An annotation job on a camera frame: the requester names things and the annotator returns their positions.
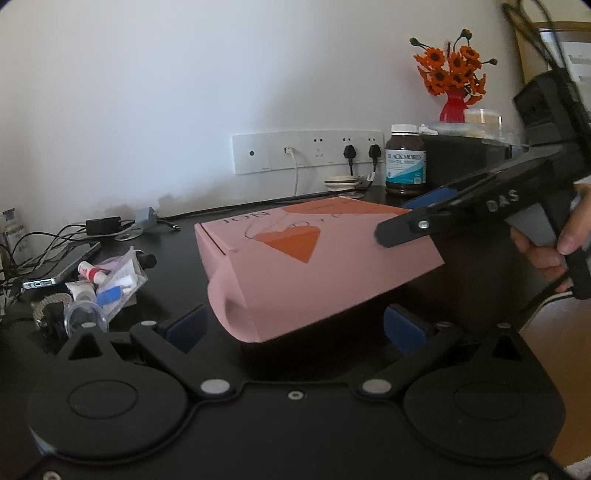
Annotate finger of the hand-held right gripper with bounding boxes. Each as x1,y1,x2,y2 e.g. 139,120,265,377
401,178,467,210
373,200,467,250

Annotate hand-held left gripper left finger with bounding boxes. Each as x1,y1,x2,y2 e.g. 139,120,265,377
55,305,234,400

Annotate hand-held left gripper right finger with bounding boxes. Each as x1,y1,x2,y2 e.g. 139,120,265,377
358,305,539,400

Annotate pink cardboard box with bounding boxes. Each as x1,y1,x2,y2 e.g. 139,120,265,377
194,196,446,344

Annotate black desktop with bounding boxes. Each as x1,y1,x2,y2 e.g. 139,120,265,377
0,185,578,384

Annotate person's right hand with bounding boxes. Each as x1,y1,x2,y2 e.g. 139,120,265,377
510,178,591,292

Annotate brown supplement bottle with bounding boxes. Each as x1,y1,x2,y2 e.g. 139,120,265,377
385,124,428,197

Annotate black storage box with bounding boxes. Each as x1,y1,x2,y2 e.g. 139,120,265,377
419,130,529,195

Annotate clear plastic tray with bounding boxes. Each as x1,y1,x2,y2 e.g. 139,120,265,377
419,119,515,141

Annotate white round dish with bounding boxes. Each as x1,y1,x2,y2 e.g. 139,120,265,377
324,174,365,191

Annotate clear bag of toiletries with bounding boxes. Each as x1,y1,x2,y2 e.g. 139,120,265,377
65,247,151,319

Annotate red vase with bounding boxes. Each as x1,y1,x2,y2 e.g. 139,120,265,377
438,90,469,123

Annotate clear cotton swab box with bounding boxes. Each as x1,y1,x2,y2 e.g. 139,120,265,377
463,108,504,127

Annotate clear round cup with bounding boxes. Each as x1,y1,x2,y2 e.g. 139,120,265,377
64,302,109,337

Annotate red and white tube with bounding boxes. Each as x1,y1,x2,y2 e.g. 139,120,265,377
78,261,108,283

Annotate grey charger plug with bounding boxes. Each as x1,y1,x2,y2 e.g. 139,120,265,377
134,207,160,229

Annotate orange artificial flowers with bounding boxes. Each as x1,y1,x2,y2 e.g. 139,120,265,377
409,28,499,107

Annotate black power adapter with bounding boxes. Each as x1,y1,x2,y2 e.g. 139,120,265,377
86,217,123,236

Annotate black tablet with silver edge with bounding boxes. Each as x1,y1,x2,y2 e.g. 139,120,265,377
21,241,102,291

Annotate white dotted band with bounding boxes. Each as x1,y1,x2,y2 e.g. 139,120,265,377
31,293,75,340

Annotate clear bottle with blue cap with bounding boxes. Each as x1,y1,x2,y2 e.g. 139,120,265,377
0,209,21,252

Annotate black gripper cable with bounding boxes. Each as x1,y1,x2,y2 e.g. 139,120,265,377
502,0,571,75

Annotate wooden door frame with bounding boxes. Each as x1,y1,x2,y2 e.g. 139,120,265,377
512,21,591,86

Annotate white plug with cable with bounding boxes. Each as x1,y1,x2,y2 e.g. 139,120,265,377
284,147,305,197

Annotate white wall outlet panel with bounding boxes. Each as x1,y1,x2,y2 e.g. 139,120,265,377
231,130,385,176

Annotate black power cable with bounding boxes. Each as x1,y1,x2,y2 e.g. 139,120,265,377
0,222,121,301

